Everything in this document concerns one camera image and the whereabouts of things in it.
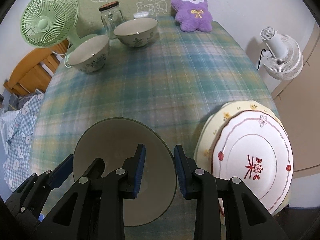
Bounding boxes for black fan cable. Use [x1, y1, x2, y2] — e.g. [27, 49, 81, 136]
[256, 47, 267, 70]

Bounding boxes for green desk fan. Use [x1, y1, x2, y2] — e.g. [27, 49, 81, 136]
[21, 0, 99, 68]

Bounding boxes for white clip fan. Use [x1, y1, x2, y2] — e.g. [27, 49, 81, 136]
[259, 26, 304, 80]

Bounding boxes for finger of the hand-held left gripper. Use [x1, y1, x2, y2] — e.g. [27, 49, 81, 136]
[14, 173, 38, 196]
[44, 154, 75, 190]

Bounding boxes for wooden headboard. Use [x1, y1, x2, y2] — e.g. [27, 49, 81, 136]
[3, 37, 73, 96]

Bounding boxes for blue checkered printed blanket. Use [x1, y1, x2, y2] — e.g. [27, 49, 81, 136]
[0, 94, 45, 193]

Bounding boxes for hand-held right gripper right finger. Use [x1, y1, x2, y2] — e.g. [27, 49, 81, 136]
[174, 144, 288, 240]

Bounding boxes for glass jar with dark lid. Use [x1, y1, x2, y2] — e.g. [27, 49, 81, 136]
[98, 2, 125, 40]

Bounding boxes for green plaid tablecloth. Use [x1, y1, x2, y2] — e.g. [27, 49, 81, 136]
[30, 15, 280, 230]

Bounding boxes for grey plaid cloth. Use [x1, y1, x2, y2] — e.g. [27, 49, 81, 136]
[7, 94, 38, 110]

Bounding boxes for scalloped yellow flower plate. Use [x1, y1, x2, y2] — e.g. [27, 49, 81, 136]
[194, 101, 283, 172]

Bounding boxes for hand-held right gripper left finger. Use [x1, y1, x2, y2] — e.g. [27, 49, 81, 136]
[32, 144, 147, 240]

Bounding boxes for grey leaf-patterned bowl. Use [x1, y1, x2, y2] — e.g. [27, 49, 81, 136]
[72, 117, 178, 227]
[114, 17, 159, 48]
[66, 35, 110, 74]

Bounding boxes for white red-patterned plate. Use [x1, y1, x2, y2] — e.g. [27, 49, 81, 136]
[211, 110, 293, 213]

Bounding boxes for round yellow flower plate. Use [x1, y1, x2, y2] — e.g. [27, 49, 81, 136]
[200, 102, 282, 160]

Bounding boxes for purple plush bunny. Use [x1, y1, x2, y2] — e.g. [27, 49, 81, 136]
[171, 0, 213, 33]

